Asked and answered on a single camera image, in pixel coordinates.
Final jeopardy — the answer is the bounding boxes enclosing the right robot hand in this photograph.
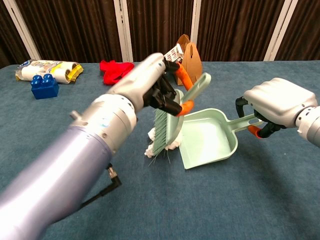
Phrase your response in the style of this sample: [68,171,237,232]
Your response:
[234,77,319,140]

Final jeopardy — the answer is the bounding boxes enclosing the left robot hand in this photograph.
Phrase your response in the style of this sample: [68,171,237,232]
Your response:
[106,52,196,118]

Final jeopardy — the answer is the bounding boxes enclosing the mint green hand broom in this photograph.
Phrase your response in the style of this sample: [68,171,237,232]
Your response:
[148,72,212,167]

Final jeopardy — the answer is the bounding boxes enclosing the white paper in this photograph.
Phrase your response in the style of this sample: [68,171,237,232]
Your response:
[144,126,183,158]

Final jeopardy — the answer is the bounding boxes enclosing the mint green dustpan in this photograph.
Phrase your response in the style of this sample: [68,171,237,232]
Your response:
[177,107,265,170]

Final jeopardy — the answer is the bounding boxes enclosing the red cloth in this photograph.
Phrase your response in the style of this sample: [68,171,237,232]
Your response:
[99,59,136,86]

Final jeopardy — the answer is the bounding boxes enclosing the yellow white snack bag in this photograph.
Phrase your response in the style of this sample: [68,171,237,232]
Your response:
[14,59,84,85]

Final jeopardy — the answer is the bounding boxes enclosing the white printed card box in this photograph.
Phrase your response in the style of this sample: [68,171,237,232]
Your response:
[163,43,185,63]

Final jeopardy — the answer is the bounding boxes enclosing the brown cardboard carrier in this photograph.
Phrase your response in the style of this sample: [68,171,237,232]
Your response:
[173,34,204,86]

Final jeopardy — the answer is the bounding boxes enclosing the dark brown curtain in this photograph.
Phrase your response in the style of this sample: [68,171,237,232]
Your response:
[0,0,320,70]

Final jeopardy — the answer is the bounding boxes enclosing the blue building block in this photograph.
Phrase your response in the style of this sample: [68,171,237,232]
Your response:
[30,74,60,100]

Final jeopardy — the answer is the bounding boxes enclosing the teal felt table mat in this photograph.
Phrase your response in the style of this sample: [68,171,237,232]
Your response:
[0,59,320,240]

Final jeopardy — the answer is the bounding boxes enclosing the white partition frame post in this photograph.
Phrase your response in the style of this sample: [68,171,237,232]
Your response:
[113,0,134,63]
[3,0,41,61]
[264,0,293,62]
[189,0,202,48]

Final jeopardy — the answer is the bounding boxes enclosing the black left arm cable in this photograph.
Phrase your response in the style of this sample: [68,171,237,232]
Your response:
[79,162,123,208]

